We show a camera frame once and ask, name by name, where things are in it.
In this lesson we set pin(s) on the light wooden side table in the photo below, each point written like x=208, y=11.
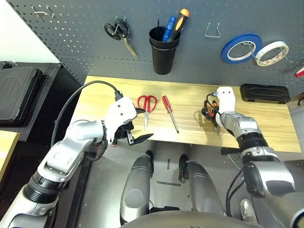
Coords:
x=7, y=147

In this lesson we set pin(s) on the flat black tool case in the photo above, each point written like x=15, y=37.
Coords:
x=263, y=93

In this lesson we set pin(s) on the red tape roll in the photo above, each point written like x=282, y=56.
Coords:
x=300, y=72

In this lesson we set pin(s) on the short black floor tape strip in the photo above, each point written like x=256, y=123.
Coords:
x=168, y=164

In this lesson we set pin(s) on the silver right robot leg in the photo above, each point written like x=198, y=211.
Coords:
x=202, y=187

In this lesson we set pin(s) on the silver robot leg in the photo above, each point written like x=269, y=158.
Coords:
x=135, y=190
x=202, y=187

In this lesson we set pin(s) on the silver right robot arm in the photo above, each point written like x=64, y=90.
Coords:
x=261, y=166

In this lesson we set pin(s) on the black ribbed plastic case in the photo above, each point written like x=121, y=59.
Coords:
x=16, y=95

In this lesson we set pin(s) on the black table bracket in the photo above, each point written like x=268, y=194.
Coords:
x=230, y=151

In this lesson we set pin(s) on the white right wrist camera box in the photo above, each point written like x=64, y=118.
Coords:
x=226, y=99

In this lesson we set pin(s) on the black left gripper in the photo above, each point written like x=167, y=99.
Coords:
x=122, y=130

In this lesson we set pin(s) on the long black floor tape strip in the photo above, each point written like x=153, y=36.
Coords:
x=168, y=183

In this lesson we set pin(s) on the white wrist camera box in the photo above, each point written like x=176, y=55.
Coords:
x=226, y=99
x=121, y=111

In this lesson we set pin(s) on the orange black pliers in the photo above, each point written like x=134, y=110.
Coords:
x=211, y=105

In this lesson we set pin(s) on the blue tape roll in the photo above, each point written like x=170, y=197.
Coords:
x=225, y=55

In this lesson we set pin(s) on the black plastic cup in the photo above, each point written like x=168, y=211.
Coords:
x=164, y=59

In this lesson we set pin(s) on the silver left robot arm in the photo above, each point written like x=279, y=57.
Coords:
x=66, y=152

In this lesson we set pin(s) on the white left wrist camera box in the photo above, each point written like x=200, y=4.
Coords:
x=121, y=111

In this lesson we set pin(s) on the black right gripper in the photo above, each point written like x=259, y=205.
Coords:
x=208, y=116

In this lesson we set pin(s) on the long steel peg hook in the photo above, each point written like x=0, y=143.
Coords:
x=288, y=69

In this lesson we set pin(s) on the grey robot torso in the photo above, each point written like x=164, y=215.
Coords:
x=190, y=221

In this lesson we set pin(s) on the grey metal pegboard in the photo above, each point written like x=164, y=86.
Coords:
x=83, y=35

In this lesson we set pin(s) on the double steel peg hook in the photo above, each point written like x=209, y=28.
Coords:
x=42, y=14

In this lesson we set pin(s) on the white tape roll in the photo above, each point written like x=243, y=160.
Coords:
x=261, y=62

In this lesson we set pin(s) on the black flight case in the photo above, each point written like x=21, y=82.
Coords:
x=61, y=78

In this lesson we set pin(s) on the silver bystander sneaker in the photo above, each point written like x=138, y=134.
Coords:
x=248, y=211

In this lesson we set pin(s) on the steel tape peg hook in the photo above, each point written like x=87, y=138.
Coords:
x=250, y=48

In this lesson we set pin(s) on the silver left robot leg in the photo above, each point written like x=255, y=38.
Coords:
x=135, y=190

